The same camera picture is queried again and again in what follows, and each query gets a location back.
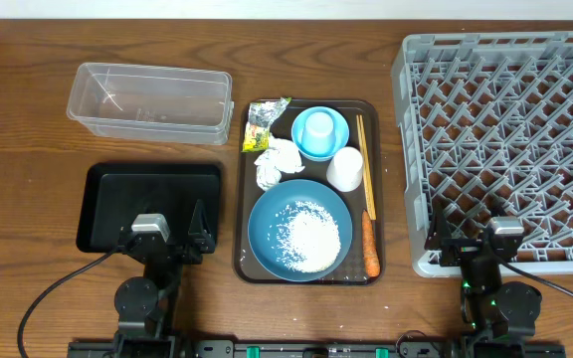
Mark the dark blue plate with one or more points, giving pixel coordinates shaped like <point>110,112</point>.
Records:
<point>262,237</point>

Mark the wooden chopstick left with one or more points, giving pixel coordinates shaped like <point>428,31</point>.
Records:
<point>365,169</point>

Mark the brown serving tray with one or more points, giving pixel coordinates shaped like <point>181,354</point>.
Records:
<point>351,271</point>

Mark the wooden chopstick right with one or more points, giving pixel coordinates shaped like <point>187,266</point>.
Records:
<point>369,169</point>

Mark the black waste tray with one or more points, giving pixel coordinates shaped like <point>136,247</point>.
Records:
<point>116,192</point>

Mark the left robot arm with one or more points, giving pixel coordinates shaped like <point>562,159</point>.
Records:
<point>145,303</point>

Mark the wooden chopstick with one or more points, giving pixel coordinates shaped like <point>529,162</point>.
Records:
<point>369,169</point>
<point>365,169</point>

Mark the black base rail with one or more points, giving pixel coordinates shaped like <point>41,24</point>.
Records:
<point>229,349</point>

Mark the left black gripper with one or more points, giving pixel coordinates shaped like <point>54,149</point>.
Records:
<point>165,247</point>

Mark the light blue bowl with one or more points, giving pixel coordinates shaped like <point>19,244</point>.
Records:
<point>341,131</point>

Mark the white pink cup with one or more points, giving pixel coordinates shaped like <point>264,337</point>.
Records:
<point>345,170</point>

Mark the grey dishwasher rack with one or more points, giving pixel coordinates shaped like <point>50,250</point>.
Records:
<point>486,119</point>

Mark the orange carrot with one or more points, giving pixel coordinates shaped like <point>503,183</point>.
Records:
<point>370,256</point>

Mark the white tissue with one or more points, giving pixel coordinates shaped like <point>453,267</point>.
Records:
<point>281,157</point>

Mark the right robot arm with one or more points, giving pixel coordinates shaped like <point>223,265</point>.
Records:
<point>502,314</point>

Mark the white rice pile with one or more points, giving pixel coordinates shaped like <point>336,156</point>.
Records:
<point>307,237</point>

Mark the green foil snack wrapper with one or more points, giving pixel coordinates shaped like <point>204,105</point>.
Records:
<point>261,116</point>

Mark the light blue cup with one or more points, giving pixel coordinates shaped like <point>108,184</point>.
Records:
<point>317,136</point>

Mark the clear plastic bin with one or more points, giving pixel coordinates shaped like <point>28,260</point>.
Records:
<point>152,103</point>

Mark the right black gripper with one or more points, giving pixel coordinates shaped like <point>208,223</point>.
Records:
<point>471,252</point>

